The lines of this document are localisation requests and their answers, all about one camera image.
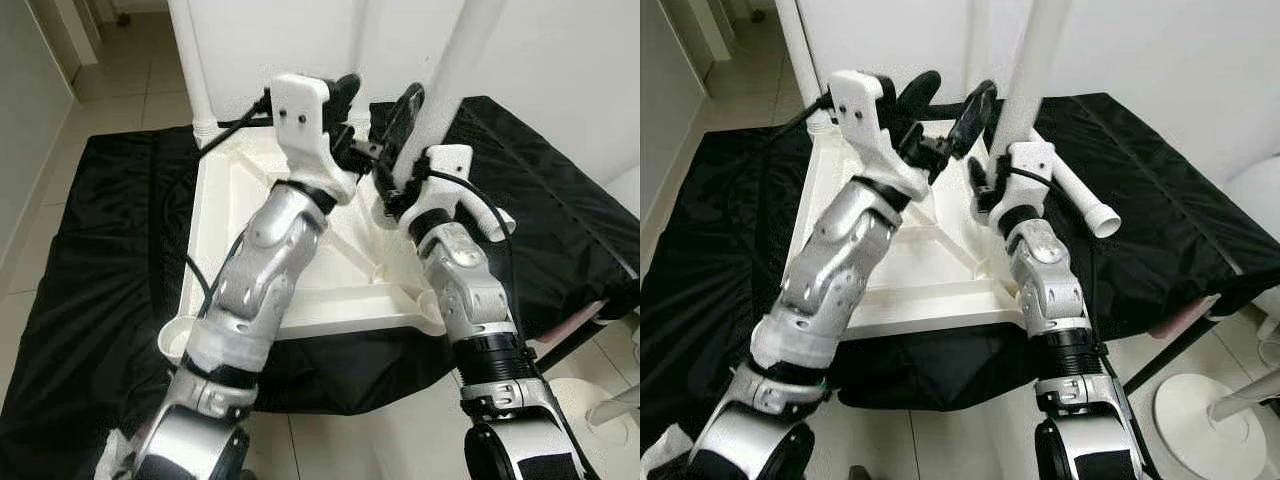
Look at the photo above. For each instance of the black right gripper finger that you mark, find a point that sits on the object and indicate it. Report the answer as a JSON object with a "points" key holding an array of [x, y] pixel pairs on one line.
{"points": [[978, 180], [385, 185]]}

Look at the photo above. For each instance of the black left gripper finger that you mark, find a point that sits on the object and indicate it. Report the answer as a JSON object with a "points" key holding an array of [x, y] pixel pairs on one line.
{"points": [[920, 92], [347, 95], [975, 118], [405, 120]]}

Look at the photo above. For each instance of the white plastic table leg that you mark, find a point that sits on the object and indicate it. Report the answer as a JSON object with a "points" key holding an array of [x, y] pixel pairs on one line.
{"points": [[800, 60], [1085, 200], [190, 60], [368, 35], [1040, 60], [460, 60], [985, 35], [495, 222]]}

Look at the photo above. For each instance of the white plastic table top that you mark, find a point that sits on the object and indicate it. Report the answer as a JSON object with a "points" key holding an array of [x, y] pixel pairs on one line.
{"points": [[940, 270], [225, 230]]}

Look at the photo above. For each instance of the black table cloth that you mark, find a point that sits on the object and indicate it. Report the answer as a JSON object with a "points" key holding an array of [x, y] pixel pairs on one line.
{"points": [[90, 250], [700, 250]]}

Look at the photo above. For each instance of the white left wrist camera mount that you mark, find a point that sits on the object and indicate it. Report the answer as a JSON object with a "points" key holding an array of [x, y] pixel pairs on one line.
{"points": [[860, 110], [300, 110]]}

